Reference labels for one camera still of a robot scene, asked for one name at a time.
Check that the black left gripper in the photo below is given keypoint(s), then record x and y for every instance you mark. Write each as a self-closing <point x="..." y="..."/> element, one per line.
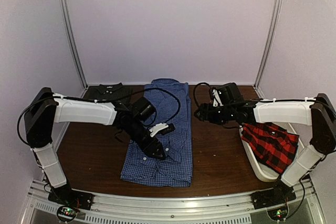
<point x="151" y="150"/>

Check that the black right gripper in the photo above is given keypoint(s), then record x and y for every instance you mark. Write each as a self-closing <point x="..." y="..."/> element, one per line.
<point x="207" y="115"/>

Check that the blue plaid long sleeve shirt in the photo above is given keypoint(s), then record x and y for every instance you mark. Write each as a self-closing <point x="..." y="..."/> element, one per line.
<point x="172" y="101"/>

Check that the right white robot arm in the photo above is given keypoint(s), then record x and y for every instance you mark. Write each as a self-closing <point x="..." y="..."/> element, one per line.
<point x="318" y="113"/>

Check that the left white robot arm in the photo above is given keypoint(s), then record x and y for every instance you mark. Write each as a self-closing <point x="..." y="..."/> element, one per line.
<point x="48" y="109"/>

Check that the dark folded shirt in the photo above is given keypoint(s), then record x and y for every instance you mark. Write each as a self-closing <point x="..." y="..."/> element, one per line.
<point x="109" y="92"/>

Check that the red black plaid shirt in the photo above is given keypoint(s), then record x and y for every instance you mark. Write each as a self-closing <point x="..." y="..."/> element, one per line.
<point x="271" y="144"/>

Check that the white plastic bin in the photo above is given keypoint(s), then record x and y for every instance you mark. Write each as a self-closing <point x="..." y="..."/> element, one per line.
<point x="263" y="172"/>

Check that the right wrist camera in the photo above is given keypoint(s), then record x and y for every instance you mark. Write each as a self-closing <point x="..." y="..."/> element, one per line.
<point x="215" y="97"/>

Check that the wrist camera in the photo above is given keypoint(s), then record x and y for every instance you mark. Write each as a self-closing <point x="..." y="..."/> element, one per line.
<point x="215" y="97"/>
<point x="161" y="128"/>

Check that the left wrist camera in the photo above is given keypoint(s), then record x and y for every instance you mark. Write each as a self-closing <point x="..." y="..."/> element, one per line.
<point x="161" y="128"/>

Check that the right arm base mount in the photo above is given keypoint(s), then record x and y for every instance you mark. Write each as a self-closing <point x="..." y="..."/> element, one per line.
<point x="275" y="200"/>

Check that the front aluminium rail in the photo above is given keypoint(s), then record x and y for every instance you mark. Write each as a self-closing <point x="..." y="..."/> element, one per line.
<point x="105" y="208"/>

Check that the right aluminium frame post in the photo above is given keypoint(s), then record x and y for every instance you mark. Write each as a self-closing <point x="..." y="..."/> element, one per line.
<point x="269" y="41"/>

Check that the aluminium frame post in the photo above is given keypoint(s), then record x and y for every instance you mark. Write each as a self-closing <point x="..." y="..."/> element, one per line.
<point x="269" y="41"/>
<point x="72" y="43"/>

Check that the left aluminium frame post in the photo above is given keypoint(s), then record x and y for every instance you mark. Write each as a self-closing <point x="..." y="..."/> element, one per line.
<point x="72" y="43"/>

